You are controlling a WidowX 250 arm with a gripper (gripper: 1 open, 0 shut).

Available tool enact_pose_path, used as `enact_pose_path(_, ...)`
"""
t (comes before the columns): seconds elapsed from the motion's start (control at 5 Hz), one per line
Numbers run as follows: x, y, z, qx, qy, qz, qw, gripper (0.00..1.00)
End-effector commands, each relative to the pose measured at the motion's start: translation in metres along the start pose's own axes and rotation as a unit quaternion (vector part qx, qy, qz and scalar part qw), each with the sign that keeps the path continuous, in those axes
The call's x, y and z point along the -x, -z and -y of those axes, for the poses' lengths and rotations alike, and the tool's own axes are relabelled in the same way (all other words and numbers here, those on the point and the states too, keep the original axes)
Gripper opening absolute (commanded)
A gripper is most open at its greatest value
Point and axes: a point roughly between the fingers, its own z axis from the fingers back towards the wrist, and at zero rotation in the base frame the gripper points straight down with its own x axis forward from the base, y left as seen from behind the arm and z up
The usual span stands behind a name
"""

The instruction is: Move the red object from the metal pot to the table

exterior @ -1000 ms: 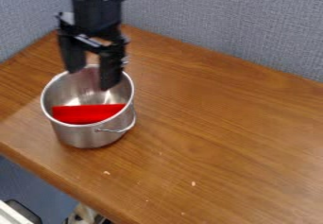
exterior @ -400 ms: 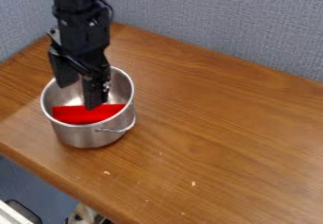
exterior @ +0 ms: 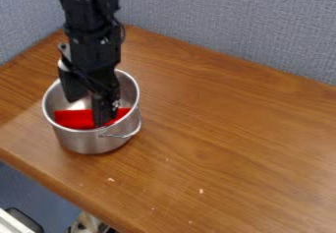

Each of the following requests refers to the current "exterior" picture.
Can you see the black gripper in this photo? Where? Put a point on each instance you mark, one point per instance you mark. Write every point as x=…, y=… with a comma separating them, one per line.
x=90, y=57

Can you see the red block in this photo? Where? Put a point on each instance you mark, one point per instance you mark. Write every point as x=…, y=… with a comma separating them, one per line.
x=80, y=120

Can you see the stainless steel pot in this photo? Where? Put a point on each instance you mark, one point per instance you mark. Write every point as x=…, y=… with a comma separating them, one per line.
x=92, y=140

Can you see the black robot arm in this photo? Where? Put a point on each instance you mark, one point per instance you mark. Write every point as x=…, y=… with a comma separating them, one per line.
x=88, y=15

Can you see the white black object under table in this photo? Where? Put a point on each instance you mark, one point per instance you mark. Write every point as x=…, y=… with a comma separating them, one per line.
x=88, y=224

